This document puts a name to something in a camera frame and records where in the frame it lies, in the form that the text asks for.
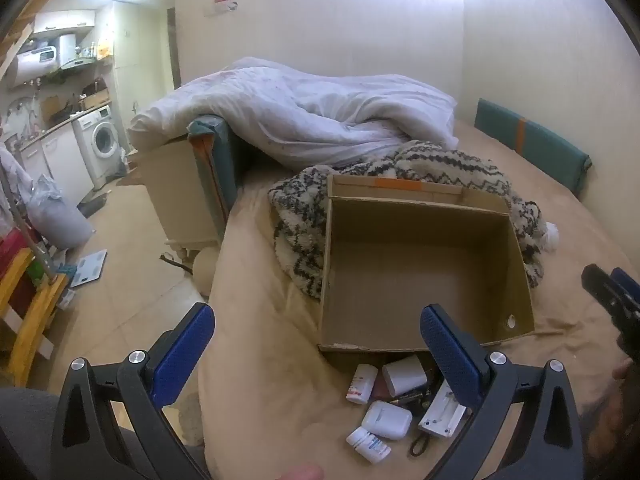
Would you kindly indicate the red bag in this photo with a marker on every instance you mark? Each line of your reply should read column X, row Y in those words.
column 12, row 255

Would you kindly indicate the white pill bottle red label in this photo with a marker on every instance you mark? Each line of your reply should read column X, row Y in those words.
column 362, row 382

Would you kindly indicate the white remote control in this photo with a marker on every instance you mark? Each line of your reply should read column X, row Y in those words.
column 442, row 415

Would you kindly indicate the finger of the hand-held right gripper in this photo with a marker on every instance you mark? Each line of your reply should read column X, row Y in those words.
column 627, row 282
column 602, row 287

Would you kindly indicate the white kitchen base cabinet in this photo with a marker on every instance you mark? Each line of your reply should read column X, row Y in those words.
column 60, row 160

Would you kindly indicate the dark object on floor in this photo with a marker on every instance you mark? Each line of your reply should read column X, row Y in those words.
column 175, row 262

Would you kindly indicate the grey rubbish bag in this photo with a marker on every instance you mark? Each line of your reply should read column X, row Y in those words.
column 57, row 220

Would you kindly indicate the white washing machine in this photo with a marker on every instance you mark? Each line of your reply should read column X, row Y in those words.
column 100, row 142

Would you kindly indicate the cream wooden bed frame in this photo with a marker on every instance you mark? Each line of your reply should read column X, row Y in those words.
column 175, row 195

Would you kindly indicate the black floor mat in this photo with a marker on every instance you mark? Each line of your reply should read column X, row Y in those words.
column 92, row 206

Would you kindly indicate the white earbuds case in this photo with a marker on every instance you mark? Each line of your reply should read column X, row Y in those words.
column 386, row 420

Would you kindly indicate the person's left hand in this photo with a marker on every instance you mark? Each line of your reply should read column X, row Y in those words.
column 300, row 473

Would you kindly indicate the small white bottle blue label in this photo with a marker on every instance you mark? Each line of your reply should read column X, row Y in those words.
column 367, row 444

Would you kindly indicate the white bathroom scale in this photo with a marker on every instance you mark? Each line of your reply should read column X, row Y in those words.
column 89, row 267

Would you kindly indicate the black and cream patterned blanket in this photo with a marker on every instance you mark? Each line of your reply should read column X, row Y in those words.
column 300, row 225

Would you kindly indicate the tall white cupboard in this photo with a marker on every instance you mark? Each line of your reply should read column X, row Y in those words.
column 135, row 55

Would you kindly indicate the red and white wall sticker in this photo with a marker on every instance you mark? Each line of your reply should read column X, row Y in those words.
column 226, row 4

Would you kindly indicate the green cushion with orange stripe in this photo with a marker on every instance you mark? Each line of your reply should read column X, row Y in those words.
column 220, row 160
column 530, row 140

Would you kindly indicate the white duvet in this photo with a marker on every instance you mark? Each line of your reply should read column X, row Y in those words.
column 300, row 110

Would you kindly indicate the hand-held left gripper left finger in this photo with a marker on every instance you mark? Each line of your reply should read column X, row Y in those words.
column 182, row 355

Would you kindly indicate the brown cardboard box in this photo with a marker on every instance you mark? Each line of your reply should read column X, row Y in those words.
column 415, row 270

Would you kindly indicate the person's right hand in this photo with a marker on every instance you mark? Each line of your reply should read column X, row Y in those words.
column 622, row 371

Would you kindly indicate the white wall cabinet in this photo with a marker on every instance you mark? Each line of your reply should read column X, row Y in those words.
column 62, row 21

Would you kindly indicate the black slim tube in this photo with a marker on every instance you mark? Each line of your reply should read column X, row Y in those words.
column 402, row 399

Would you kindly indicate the white water heater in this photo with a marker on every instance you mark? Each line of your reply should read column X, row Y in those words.
column 32, row 67

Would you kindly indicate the white charger plug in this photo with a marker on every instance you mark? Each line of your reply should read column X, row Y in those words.
column 404, row 374

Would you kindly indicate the yellow wooden chair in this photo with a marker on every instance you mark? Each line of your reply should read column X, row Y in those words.
column 35, row 310

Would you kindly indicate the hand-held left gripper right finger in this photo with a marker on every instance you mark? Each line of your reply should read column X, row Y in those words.
column 450, row 355

